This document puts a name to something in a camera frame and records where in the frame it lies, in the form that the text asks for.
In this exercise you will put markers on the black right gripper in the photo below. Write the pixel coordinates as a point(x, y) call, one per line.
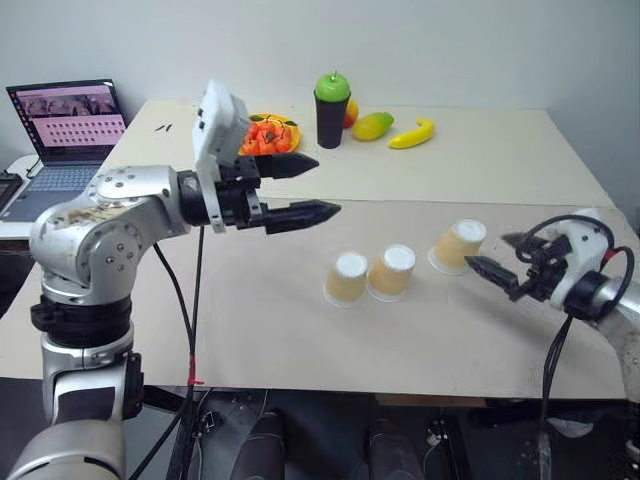
point(546, 272)

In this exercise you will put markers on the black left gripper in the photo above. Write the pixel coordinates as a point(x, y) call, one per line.
point(239, 205)

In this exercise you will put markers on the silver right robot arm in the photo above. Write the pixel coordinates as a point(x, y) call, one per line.
point(622, 320)

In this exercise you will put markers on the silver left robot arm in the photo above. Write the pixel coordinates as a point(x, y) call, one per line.
point(120, 205)

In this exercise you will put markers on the tan paper cup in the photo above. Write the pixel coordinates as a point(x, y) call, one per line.
point(452, 247)
point(392, 275)
point(345, 280)

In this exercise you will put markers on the yellow plate of orange fruit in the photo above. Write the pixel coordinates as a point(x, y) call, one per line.
point(270, 136)

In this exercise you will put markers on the black cup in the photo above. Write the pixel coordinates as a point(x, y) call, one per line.
point(330, 122)

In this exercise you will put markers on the red yellow fruit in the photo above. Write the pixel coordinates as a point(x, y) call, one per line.
point(351, 114)

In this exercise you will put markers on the yellow green mango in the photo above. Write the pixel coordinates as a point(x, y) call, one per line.
point(371, 126)

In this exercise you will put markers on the green apple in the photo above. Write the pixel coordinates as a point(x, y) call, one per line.
point(332, 87)

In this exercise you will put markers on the yellow banana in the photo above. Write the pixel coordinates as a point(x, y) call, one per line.
point(412, 136)

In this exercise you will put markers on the open laptop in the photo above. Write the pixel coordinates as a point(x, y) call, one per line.
point(70, 135)

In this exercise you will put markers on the dark rounded shape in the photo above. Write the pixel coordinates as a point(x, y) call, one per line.
point(260, 447)

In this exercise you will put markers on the black device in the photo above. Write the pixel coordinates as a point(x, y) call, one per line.
point(9, 192)

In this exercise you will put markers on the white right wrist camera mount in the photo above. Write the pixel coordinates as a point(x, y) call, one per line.
point(585, 250)

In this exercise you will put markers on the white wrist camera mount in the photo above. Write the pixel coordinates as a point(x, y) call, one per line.
point(585, 250)
point(220, 120)

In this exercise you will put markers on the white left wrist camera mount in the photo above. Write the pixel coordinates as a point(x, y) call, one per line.
point(220, 120)

